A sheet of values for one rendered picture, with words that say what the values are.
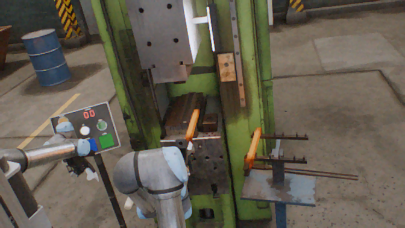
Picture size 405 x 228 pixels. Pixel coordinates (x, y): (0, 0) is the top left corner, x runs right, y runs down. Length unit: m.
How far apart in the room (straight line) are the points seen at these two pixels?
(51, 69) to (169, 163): 5.59
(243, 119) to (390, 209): 1.34
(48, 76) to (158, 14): 4.87
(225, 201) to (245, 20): 1.17
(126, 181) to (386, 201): 2.27
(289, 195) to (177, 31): 1.06
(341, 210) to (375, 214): 0.23
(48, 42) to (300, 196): 5.29
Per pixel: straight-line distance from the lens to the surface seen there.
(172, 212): 1.09
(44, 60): 6.46
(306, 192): 1.97
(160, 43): 1.87
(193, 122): 1.80
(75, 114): 2.09
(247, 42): 1.98
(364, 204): 2.93
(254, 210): 2.66
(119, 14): 2.04
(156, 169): 1.04
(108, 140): 2.06
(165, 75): 1.93
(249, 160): 1.73
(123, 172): 1.07
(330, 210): 2.84
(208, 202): 2.35
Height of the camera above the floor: 2.00
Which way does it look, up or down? 28 degrees down
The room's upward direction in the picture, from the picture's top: 10 degrees counter-clockwise
